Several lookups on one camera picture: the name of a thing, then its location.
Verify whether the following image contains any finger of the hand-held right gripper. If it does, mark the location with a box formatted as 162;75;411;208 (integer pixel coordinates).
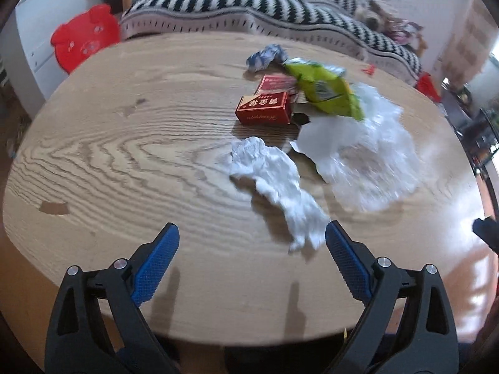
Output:
472;218;499;254

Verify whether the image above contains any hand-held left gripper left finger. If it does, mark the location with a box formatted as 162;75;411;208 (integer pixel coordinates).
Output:
45;222;181;374

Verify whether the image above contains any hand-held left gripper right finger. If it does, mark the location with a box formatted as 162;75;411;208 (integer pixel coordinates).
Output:
325;220;458;374

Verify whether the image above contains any clear plastic bag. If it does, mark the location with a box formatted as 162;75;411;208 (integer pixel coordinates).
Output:
317;83;421;213

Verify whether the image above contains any white tissue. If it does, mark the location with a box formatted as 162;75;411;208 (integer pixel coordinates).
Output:
229;136;331;254

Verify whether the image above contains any red cardboard box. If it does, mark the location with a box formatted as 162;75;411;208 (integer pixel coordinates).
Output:
235;90;296;124
255;74;300;96

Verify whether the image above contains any green snack bag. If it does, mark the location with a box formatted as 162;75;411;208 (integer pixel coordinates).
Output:
283;58;366;122

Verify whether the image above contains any blue white wrapper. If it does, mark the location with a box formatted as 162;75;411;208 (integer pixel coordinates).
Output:
246;44;289;73

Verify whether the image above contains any black metal shelf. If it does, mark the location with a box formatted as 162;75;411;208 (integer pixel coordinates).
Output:
454;105;499;188

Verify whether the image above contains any red bag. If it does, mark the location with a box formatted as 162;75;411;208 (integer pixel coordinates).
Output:
415;72;440;100

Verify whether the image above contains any beige curtain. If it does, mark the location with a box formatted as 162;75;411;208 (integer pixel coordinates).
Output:
444;0;497;86

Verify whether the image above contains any pink patterned pillow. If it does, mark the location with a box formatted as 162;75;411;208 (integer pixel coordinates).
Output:
390;19;424;45

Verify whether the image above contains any red plastic pig chair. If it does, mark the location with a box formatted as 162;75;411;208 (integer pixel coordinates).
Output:
51;4;121;74

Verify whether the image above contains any brown plush toy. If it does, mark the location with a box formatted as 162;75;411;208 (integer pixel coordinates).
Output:
355;0;398;32

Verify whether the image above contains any white cabinet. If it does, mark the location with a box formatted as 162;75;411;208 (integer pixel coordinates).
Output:
12;0;126;102

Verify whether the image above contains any striped black-white sofa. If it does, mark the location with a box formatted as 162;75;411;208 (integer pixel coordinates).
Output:
119;0;424;86

